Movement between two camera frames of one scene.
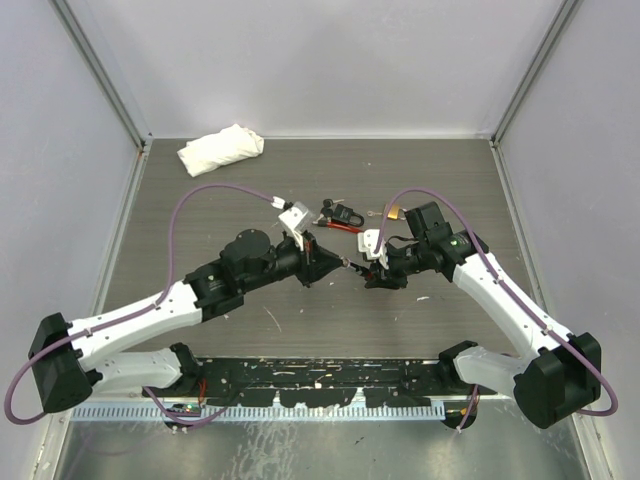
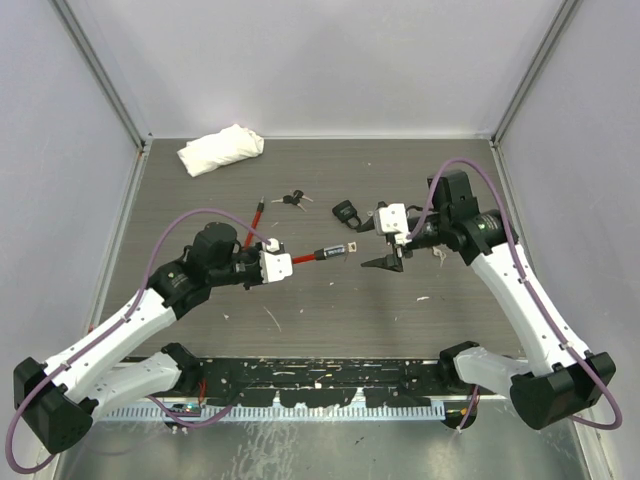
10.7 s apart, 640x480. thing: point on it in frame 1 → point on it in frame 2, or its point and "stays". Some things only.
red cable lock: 335,225 → 329,252
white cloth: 212,150 stays
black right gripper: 393,283 → 389,261
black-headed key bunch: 327,210 → 294,199
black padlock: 343,214 stays
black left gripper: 315,261 → 257,279
